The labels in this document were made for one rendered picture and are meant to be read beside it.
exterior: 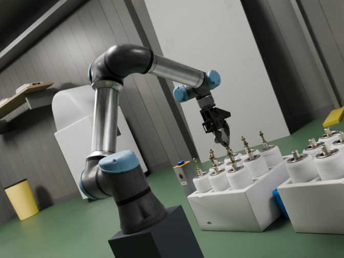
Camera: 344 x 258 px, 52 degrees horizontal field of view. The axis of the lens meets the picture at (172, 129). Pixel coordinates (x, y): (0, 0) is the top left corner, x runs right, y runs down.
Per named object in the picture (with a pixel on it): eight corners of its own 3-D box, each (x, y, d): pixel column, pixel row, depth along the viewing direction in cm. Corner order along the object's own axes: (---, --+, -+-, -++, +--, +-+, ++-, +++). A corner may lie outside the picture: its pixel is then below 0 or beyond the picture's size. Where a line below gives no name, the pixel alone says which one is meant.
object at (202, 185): (219, 203, 178) (205, 170, 177) (229, 206, 168) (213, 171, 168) (203, 213, 174) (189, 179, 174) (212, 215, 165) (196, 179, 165)
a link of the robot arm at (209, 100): (202, 98, 171) (215, 92, 166) (206, 107, 172) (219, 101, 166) (193, 102, 166) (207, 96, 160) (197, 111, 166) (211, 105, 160)
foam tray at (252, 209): (262, 232, 142) (244, 191, 141) (200, 230, 173) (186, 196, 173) (310, 189, 165) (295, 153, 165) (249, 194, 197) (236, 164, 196)
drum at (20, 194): (45, 209, 568) (30, 176, 565) (26, 219, 538) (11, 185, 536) (33, 212, 588) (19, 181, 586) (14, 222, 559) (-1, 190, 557)
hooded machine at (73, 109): (152, 174, 436) (107, 73, 431) (123, 193, 389) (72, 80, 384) (115, 186, 474) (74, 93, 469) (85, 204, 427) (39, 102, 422)
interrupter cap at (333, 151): (332, 157, 112) (331, 155, 112) (312, 160, 118) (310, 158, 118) (343, 148, 117) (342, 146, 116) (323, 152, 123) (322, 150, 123)
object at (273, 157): (284, 188, 160) (269, 151, 159) (268, 189, 168) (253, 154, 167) (296, 178, 165) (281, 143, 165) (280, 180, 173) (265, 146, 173)
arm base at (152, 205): (148, 230, 101) (134, 198, 101) (113, 237, 109) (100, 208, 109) (175, 207, 113) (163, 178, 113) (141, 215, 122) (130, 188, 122)
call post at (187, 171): (205, 221, 183) (180, 167, 182) (196, 221, 189) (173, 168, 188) (214, 215, 187) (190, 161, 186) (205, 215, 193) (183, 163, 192)
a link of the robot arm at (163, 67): (122, 28, 119) (221, 67, 150) (105, 42, 127) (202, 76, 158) (122, 59, 116) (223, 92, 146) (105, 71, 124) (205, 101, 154)
